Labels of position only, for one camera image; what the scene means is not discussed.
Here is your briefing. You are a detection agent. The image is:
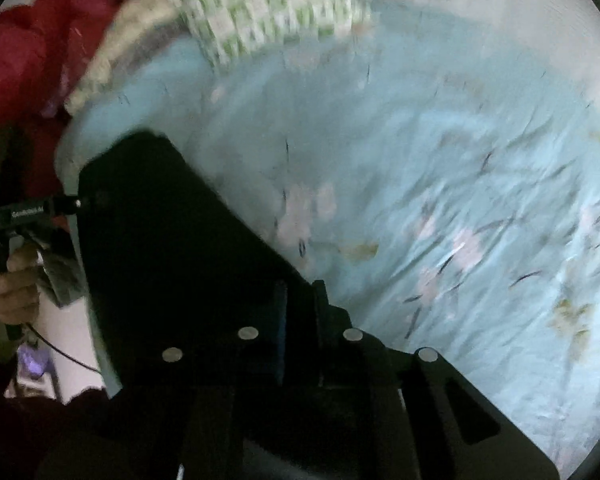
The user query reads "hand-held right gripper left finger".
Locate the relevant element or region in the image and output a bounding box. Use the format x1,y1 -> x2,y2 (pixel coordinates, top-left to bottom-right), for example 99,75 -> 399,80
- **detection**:
130,281 -> 289,480

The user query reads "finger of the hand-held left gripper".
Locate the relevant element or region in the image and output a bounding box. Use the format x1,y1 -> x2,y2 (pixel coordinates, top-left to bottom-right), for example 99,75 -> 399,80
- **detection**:
44,196 -> 86,216

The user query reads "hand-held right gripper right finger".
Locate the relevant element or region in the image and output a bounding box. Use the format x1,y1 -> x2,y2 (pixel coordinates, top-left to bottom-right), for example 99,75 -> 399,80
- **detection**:
312,279 -> 563,480

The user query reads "person's left hand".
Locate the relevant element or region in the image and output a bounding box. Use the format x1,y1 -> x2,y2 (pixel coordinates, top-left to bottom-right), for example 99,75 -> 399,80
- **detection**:
0,244 -> 42,327

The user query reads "grey green packet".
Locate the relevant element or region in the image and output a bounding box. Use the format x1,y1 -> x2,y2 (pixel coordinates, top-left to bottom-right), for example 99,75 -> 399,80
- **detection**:
36,247 -> 83,308

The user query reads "purple white object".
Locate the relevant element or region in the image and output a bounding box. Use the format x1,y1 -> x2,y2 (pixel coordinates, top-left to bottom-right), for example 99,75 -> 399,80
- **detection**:
7,342 -> 63,402

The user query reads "light blue floral bedsheet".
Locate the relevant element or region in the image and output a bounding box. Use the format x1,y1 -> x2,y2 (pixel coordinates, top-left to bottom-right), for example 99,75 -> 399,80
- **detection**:
55,2 -> 600,478

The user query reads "red blanket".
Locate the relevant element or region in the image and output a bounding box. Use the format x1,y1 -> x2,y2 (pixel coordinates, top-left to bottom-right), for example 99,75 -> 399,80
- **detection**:
0,0 -> 231,196

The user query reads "person's dark red clothing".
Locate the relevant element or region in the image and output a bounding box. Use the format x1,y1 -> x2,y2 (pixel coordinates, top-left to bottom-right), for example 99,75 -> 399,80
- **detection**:
0,345 -> 116,480

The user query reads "green checkered blanket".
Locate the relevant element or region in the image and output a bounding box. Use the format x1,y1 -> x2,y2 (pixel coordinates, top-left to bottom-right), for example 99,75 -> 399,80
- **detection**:
64,0 -> 378,117

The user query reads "white pillow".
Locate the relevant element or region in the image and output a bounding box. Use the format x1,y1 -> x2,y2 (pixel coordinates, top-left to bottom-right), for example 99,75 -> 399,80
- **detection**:
347,0 -> 600,111

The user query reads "black cable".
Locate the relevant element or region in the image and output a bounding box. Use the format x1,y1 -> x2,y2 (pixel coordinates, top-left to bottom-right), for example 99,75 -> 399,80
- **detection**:
22,322 -> 103,375

